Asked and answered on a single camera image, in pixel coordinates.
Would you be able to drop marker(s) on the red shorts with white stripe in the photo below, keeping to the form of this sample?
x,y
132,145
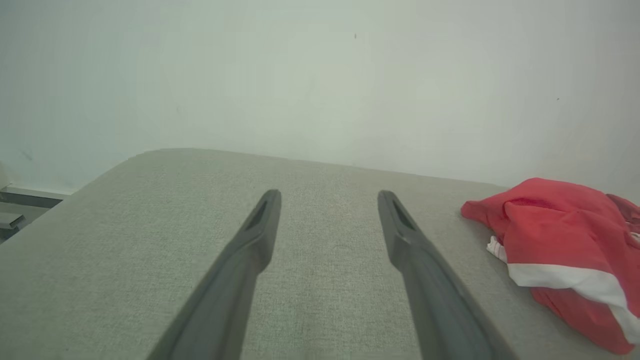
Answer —
x,y
560,230

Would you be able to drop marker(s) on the white skirting board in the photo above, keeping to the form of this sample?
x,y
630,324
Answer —
x,y
25,191

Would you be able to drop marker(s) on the grey fabric sofa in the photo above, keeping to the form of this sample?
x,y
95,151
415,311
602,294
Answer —
x,y
325,280

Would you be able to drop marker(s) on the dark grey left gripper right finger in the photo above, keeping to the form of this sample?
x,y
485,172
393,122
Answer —
x,y
435,300

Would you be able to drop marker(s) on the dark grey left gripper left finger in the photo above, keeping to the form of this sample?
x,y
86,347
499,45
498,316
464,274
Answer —
x,y
235,280

